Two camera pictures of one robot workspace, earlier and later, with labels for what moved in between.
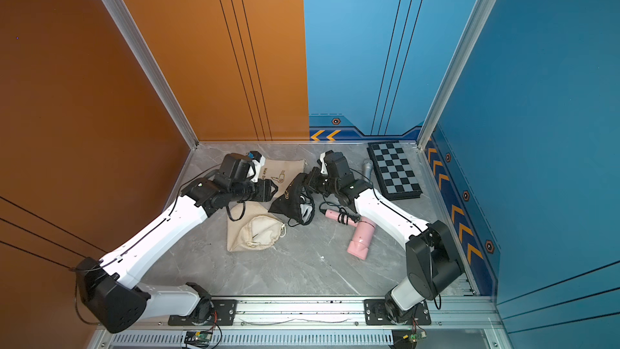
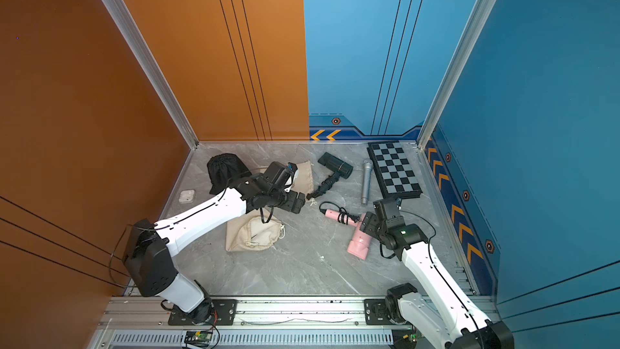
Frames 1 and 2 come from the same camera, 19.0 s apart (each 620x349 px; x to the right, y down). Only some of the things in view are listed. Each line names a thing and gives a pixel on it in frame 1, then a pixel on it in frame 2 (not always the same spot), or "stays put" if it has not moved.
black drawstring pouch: [290, 205] to [224, 168]
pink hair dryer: [365, 227] stays put
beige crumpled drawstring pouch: [251, 226] stays put
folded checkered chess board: [394, 170] stays put
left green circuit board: [200, 338] stays put
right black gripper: [312, 182] to [370, 220]
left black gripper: [266, 191] to [291, 205]
